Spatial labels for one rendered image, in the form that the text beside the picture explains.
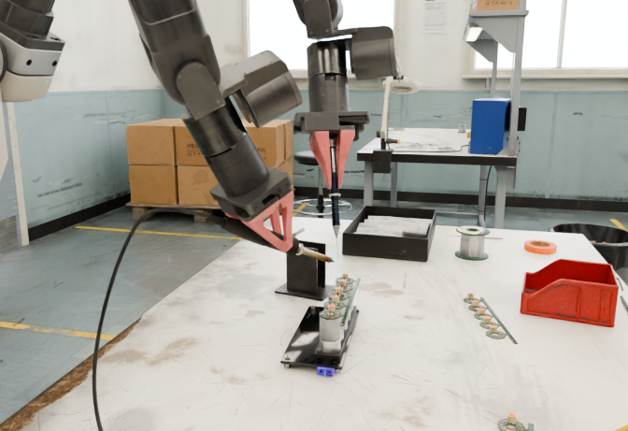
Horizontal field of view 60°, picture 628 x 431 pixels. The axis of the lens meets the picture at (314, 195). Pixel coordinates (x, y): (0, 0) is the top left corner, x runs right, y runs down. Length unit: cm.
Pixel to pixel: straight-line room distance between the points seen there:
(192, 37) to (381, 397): 41
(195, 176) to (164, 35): 375
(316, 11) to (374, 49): 9
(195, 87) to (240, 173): 11
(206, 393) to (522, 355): 38
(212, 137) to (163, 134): 372
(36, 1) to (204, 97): 45
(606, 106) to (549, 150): 54
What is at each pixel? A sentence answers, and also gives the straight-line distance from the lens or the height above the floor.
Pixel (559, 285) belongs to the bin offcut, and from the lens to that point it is 83.
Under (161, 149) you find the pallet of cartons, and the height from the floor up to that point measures 57.
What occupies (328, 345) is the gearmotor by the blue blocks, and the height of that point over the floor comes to 78.
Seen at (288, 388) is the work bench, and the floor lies 75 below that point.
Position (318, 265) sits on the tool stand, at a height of 79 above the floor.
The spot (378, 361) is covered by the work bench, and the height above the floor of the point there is 75.
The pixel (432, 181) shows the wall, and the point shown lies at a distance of 502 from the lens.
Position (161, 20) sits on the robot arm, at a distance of 54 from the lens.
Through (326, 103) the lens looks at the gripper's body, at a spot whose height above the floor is 104.
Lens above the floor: 107
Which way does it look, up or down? 12 degrees down
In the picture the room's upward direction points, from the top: straight up
